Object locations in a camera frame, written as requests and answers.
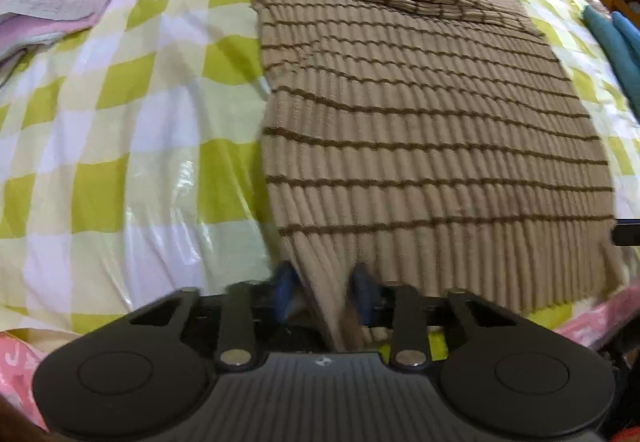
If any teal folded cloth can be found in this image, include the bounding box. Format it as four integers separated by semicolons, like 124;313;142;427
582;4;640;118

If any tan brown-striped ribbed sweater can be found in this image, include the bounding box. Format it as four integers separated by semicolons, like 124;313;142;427
251;0;626;353

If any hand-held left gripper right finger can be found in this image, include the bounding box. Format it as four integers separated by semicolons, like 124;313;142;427
350;264;523;368

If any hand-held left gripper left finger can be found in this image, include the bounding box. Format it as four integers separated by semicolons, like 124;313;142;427
131;263;303;367

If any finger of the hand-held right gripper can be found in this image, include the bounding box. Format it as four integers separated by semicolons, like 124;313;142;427
611;219;640;247

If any blue ribbed folded cloth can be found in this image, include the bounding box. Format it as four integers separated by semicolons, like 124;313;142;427
612;11;640;73

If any lilac pillow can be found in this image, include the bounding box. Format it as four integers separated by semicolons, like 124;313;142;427
0;0;116;59

